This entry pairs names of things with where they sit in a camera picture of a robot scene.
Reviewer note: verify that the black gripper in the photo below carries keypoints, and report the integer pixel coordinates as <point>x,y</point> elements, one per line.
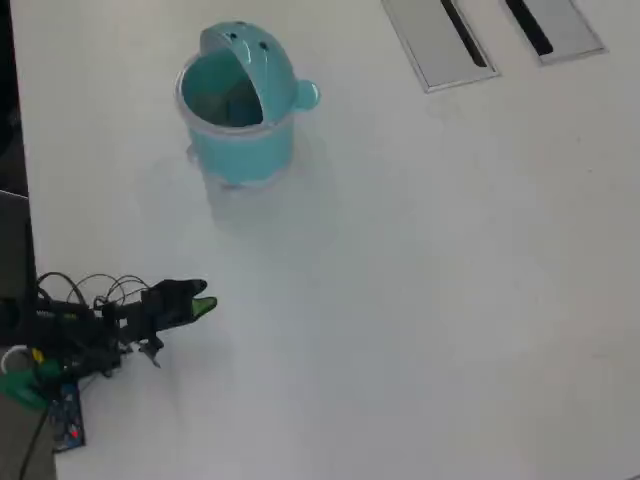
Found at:
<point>140,322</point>

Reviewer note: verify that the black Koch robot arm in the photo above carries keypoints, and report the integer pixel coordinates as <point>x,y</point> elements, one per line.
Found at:
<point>75,327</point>

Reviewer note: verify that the teal whale-shaped bin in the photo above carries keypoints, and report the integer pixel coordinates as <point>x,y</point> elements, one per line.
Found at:
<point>240,150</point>

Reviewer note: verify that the yellow plug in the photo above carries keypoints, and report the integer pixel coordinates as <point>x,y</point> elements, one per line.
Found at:
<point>36,356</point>

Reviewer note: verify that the blue circuit board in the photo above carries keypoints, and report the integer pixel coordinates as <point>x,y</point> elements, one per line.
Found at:
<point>70,415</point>

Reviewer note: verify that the dark grey monitor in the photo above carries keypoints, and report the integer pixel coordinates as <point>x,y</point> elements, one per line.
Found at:
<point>15,240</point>

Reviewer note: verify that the green table clamp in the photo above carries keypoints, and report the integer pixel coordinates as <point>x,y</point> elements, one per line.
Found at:
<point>22,387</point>

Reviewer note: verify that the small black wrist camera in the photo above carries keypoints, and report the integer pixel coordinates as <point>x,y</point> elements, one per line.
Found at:
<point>151,350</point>

